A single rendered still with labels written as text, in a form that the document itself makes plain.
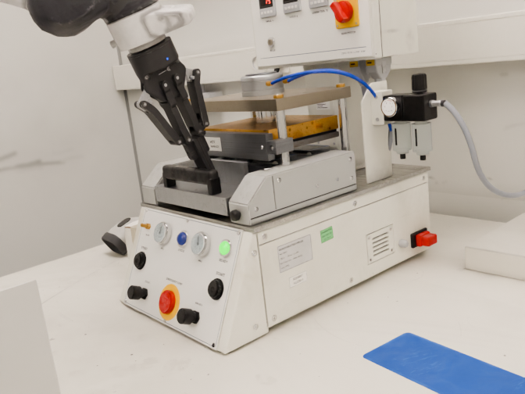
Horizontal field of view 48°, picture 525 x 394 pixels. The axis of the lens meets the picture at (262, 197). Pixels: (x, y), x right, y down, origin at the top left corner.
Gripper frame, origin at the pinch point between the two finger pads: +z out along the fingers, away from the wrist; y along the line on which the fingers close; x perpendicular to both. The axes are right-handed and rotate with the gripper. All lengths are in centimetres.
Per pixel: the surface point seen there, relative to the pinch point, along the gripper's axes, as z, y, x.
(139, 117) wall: 25, -57, -138
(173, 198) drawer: 5.6, 5.9, -4.8
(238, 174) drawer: 4.6, -2.0, 5.7
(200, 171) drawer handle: 0.5, 3.8, 4.6
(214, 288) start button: 14.4, 14.6, 12.5
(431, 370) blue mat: 27, 6, 42
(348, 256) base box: 25.0, -9.2, 16.7
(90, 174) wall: 36, -29, -145
